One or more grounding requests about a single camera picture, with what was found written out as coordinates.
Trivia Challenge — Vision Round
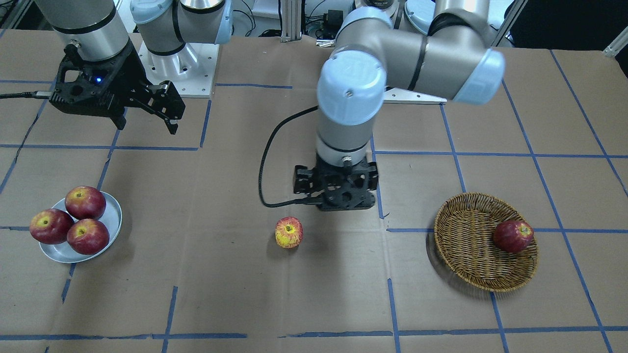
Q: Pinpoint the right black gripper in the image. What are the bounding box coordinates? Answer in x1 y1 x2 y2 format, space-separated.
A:
49 40 185 135

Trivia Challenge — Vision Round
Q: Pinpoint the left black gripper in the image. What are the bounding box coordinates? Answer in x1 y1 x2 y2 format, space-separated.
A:
292 156 379 211

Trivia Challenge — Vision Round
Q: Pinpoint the yellow-red striped apple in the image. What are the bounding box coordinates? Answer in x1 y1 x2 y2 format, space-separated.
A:
274 216 303 250

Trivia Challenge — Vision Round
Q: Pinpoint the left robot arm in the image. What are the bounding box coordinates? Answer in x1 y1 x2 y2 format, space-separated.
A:
292 0 505 211

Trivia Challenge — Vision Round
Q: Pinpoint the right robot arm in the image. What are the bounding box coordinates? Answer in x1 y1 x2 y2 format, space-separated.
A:
36 0 233 134

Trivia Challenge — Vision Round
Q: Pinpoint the red apple plate back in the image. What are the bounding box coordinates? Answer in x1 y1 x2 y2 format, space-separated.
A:
64 186 107 220

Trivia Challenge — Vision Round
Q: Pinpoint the red apple plate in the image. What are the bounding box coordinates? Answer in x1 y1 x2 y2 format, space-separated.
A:
64 186 107 220
29 208 75 244
67 219 110 255

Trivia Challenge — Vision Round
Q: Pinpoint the red apple plate front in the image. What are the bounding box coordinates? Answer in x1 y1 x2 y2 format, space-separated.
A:
67 219 110 255

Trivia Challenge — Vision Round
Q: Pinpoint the woven wicker basket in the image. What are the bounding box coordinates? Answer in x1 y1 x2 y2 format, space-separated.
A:
433 192 540 293

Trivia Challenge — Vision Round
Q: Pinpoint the silver metal plate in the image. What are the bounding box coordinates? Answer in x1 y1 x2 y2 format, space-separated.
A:
39 192 123 263

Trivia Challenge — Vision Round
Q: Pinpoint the dark red basket apple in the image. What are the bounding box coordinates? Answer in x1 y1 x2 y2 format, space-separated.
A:
493 220 534 254

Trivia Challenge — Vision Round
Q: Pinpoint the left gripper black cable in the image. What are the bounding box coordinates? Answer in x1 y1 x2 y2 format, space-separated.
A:
259 105 320 208

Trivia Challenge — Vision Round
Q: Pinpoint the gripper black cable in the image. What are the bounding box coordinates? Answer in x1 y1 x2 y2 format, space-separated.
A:
0 89 53 98
259 105 320 208

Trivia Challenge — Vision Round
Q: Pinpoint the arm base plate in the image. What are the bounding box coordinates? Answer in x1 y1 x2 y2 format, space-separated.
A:
139 43 221 99
384 88 448 105

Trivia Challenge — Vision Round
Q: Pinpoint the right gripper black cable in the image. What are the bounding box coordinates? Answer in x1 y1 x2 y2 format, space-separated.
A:
0 89 53 98

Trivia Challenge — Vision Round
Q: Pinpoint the aluminium frame post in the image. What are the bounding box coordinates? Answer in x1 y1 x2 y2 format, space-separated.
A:
278 0 305 43

